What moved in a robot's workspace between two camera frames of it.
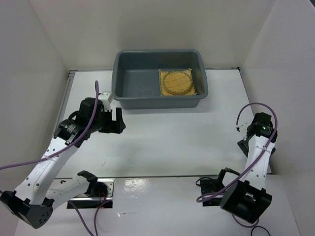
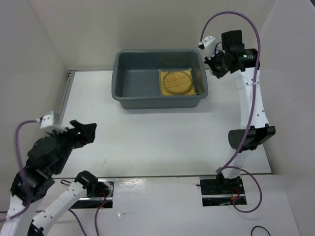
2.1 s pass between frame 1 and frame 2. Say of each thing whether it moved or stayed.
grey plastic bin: stayed
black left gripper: moved
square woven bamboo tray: stayed
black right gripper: moved
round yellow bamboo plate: stayed
